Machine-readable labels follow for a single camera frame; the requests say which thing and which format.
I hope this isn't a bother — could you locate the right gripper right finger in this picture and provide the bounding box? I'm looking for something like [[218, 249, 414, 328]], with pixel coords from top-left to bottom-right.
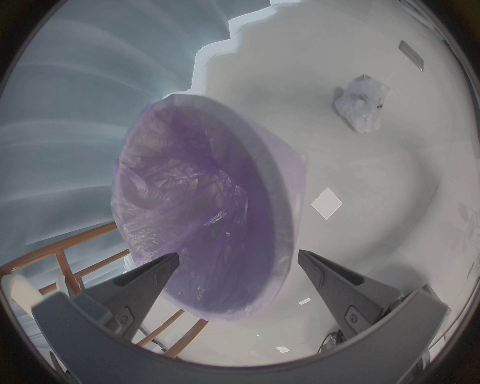
[[298, 249, 406, 341]]

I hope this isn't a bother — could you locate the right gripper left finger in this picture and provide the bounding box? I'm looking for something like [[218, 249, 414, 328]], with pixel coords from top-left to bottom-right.
[[77, 252, 181, 342]]

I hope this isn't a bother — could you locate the purple plastic bag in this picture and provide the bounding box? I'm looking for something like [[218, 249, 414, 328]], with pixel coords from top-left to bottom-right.
[[111, 94, 310, 323]]

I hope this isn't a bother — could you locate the clear plastic wrapper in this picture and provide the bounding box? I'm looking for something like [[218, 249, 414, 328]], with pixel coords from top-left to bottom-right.
[[334, 74, 391, 134]]

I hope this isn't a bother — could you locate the white trash bin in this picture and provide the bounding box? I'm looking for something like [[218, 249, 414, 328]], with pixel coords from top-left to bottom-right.
[[116, 95, 295, 319]]

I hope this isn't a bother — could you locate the wooden chair with white cushions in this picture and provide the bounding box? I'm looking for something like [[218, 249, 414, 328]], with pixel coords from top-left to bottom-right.
[[0, 221, 209, 361]]

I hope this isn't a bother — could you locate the white curtain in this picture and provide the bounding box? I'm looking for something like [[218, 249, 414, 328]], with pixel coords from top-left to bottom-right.
[[0, 0, 280, 286]]

